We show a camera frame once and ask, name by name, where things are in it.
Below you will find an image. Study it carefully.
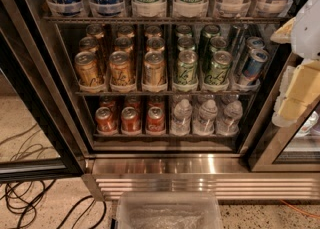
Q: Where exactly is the green LaCroix can front right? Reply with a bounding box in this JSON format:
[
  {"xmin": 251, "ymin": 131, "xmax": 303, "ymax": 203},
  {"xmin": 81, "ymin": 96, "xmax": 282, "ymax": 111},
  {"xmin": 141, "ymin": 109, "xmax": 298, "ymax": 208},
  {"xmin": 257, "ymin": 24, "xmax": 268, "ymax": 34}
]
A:
[{"xmin": 204, "ymin": 51, "xmax": 233, "ymax": 85}]

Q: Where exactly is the green can second row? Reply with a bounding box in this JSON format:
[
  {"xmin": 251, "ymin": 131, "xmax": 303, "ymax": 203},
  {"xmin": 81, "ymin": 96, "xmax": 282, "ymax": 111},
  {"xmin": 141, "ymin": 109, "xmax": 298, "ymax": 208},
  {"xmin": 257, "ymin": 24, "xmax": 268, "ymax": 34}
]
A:
[
  {"xmin": 177, "ymin": 36, "xmax": 196, "ymax": 52},
  {"xmin": 202, "ymin": 36, "xmax": 228, "ymax": 71}
]

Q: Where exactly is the orange lacroix can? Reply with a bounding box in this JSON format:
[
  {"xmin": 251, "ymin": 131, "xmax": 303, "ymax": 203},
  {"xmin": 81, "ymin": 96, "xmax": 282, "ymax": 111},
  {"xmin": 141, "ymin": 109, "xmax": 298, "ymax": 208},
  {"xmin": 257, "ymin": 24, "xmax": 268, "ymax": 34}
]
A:
[
  {"xmin": 109, "ymin": 51, "xmax": 134, "ymax": 86},
  {"xmin": 74, "ymin": 51, "xmax": 102, "ymax": 87},
  {"xmin": 143, "ymin": 51, "xmax": 165, "ymax": 86}
]

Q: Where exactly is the left fridge glass door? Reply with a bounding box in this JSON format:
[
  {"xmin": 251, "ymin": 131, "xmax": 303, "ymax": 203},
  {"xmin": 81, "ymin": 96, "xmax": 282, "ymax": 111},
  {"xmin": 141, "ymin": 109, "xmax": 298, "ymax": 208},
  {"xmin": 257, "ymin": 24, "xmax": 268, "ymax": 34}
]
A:
[{"xmin": 0, "ymin": 0, "xmax": 86, "ymax": 183}]

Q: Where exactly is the blue silver can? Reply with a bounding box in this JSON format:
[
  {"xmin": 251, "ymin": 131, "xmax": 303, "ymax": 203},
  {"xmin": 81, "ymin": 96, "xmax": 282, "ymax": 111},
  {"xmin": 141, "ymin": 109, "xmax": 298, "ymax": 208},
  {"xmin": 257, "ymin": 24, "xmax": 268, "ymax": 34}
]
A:
[
  {"xmin": 234, "ymin": 36, "xmax": 266, "ymax": 74},
  {"xmin": 238, "ymin": 49, "xmax": 269, "ymax": 86}
]

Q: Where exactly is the water bottle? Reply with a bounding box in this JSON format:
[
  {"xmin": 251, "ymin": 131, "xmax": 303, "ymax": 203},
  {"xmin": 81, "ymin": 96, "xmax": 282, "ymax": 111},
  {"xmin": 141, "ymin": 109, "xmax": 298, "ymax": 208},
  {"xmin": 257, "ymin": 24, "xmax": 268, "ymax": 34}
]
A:
[
  {"xmin": 216, "ymin": 101, "xmax": 243, "ymax": 136},
  {"xmin": 171, "ymin": 99, "xmax": 192, "ymax": 136},
  {"xmin": 193, "ymin": 100, "xmax": 218, "ymax": 136}
]

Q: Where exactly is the red can front right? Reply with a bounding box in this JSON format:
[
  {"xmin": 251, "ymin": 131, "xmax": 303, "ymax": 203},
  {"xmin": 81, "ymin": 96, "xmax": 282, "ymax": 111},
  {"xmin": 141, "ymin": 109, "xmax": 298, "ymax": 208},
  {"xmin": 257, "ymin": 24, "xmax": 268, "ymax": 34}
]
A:
[{"xmin": 147, "ymin": 106, "xmax": 165, "ymax": 132}]

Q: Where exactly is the orange can second row left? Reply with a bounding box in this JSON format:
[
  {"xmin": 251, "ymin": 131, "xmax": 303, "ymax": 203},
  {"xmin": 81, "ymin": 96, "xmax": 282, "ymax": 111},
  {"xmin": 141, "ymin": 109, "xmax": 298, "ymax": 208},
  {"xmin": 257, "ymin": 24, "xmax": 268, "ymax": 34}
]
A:
[{"xmin": 79, "ymin": 36, "xmax": 99, "ymax": 53}]

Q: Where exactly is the middle water bottle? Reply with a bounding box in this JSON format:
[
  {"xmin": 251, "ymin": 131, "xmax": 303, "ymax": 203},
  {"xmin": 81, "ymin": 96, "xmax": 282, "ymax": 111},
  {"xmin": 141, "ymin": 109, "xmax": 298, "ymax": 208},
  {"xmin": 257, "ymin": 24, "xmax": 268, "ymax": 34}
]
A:
[{"xmin": 193, "ymin": 100, "xmax": 218, "ymax": 136}]

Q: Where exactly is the green LaCroix can front left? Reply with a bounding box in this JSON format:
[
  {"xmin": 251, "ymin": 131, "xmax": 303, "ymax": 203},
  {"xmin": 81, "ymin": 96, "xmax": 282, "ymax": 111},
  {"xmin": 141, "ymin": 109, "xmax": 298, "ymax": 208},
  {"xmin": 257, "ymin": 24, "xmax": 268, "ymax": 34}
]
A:
[{"xmin": 176, "ymin": 50, "xmax": 198, "ymax": 85}]

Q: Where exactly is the right fridge glass door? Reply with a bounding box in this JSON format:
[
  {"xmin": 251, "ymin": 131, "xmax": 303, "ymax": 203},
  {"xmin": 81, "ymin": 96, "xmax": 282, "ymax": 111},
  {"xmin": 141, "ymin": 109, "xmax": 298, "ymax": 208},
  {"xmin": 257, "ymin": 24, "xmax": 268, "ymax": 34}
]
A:
[{"xmin": 247, "ymin": 53, "xmax": 320, "ymax": 172}]

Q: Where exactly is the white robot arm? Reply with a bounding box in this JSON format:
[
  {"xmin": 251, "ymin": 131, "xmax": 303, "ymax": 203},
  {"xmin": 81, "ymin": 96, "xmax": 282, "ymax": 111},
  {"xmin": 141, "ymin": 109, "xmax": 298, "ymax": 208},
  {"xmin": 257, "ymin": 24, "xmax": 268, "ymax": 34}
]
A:
[{"xmin": 270, "ymin": 0, "xmax": 320, "ymax": 127}]

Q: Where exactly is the red can front left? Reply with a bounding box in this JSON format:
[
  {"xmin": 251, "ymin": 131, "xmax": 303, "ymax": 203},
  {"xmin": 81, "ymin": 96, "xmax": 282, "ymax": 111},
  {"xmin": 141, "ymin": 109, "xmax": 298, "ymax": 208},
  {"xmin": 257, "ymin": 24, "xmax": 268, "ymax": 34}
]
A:
[{"xmin": 95, "ymin": 107, "xmax": 116, "ymax": 132}]

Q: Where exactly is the left water bottle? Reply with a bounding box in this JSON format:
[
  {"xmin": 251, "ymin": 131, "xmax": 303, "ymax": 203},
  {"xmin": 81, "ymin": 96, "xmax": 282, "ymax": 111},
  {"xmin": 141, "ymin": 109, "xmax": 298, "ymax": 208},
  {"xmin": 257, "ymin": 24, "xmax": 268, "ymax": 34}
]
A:
[{"xmin": 171, "ymin": 99, "xmax": 192, "ymax": 136}]

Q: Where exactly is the red can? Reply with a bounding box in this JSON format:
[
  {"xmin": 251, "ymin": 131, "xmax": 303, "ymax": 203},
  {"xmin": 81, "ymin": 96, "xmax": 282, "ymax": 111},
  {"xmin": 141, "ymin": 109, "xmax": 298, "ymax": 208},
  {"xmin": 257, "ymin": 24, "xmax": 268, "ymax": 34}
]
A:
[
  {"xmin": 95, "ymin": 107, "xmax": 116, "ymax": 132},
  {"xmin": 147, "ymin": 106, "xmax": 165, "ymax": 132},
  {"xmin": 121, "ymin": 107, "xmax": 141, "ymax": 132}
]

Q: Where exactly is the right water bottle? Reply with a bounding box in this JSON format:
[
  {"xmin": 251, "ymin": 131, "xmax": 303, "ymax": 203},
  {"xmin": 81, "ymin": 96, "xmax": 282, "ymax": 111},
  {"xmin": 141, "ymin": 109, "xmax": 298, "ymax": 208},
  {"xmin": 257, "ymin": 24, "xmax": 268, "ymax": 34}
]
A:
[{"xmin": 216, "ymin": 101, "xmax": 243, "ymax": 136}]

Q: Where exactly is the clear plastic bin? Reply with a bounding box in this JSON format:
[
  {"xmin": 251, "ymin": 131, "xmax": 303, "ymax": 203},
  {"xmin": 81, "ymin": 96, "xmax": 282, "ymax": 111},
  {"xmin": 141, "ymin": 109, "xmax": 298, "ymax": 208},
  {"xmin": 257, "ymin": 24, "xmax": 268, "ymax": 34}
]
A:
[{"xmin": 116, "ymin": 192, "xmax": 223, "ymax": 229}]

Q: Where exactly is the green can second row right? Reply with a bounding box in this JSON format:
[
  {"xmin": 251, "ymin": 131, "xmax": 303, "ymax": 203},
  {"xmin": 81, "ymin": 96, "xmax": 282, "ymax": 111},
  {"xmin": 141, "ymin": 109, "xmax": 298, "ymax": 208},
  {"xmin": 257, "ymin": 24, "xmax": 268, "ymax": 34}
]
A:
[{"xmin": 202, "ymin": 36, "xmax": 228, "ymax": 71}]

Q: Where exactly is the red can front middle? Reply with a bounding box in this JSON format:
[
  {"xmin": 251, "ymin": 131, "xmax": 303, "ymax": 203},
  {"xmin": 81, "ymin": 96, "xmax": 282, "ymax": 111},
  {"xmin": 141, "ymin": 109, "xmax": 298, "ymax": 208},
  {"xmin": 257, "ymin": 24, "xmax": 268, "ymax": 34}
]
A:
[{"xmin": 121, "ymin": 107, "xmax": 141, "ymax": 132}]

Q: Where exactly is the orange floor cable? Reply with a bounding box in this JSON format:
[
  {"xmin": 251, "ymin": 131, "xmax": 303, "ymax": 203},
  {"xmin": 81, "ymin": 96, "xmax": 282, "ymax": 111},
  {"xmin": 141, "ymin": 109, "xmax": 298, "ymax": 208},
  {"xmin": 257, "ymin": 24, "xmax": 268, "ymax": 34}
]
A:
[{"xmin": 279, "ymin": 200, "xmax": 320, "ymax": 220}]

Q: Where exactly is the green lacroix can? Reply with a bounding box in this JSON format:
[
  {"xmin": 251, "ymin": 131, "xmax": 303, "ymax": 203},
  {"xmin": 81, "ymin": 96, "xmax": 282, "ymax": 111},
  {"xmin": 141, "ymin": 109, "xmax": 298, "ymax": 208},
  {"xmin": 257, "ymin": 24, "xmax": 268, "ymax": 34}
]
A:
[
  {"xmin": 176, "ymin": 50, "xmax": 198, "ymax": 85},
  {"xmin": 204, "ymin": 51, "xmax": 233, "ymax": 85}
]

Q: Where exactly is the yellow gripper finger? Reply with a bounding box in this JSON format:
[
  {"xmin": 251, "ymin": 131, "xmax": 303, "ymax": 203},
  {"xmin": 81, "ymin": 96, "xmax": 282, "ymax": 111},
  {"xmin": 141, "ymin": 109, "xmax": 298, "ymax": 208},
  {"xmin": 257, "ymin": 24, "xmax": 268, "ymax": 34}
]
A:
[
  {"xmin": 272, "ymin": 59, "xmax": 320, "ymax": 127},
  {"xmin": 270, "ymin": 17, "xmax": 295, "ymax": 44}
]

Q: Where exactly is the green can second row left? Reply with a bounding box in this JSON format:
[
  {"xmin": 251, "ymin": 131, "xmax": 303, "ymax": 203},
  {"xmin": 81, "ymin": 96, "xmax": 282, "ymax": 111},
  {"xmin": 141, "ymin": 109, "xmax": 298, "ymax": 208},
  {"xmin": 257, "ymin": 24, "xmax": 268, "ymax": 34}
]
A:
[{"xmin": 177, "ymin": 36, "xmax": 196, "ymax": 52}]

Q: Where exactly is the blue silver can front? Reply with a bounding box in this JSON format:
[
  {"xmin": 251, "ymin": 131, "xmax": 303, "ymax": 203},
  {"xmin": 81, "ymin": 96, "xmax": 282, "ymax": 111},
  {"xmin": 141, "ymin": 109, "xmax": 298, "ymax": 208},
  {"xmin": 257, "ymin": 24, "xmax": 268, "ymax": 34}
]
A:
[{"xmin": 238, "ymin": 49, "xmax": 269, "ymax": 86}]

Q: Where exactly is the orange can second row right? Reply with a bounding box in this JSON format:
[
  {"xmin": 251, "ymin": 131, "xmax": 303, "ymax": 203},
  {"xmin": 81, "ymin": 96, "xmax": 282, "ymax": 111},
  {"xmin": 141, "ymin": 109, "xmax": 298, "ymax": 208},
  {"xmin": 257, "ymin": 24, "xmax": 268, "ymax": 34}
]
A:
[{"xmin": 146, "ymin": 37, "xmax": 165, "ymax": 52}]

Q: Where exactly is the blue silver can behind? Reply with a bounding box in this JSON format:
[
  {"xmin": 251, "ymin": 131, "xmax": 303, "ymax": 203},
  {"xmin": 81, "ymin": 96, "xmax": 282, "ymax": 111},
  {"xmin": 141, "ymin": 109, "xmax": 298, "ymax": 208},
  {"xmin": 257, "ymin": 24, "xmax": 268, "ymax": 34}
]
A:
[{"xmin": 234, "ymin": 36, "xmax": 266, "ymax": 74}]

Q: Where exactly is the fridge glass door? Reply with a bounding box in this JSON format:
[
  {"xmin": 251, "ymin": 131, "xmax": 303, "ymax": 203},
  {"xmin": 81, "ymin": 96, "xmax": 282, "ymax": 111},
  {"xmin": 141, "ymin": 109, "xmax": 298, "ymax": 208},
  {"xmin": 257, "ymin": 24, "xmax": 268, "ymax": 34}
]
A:
[
  {"xmin": 247, "ymin": 53, "xmax": 320, "ymax": 172},
  {"xmin": 0, "ymin": 0, "xmax": 86, "ymax": 183}
]

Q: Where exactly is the steel fridge bottom grille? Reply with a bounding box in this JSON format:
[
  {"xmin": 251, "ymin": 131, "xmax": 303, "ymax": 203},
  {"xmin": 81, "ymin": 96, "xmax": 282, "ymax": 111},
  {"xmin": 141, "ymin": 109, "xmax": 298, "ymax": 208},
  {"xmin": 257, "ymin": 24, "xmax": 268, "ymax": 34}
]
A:
[{"xmin": 82, "ymin": 154, "xmax": 320, "ymax": 201}]

